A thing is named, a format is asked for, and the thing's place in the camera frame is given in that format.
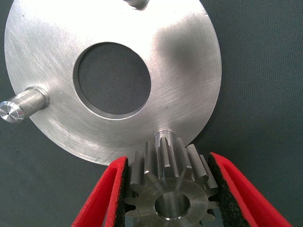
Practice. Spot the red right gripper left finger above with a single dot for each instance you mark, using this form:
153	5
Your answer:
104	194

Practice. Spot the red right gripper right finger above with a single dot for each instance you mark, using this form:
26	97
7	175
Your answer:
241	196

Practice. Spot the small steel planetary gear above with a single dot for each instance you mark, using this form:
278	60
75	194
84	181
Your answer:
146	189

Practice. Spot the round metal carrier plate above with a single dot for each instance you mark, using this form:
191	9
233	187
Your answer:
47	59

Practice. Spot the dark grey table cloth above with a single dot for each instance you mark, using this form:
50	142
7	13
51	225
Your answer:
260	94

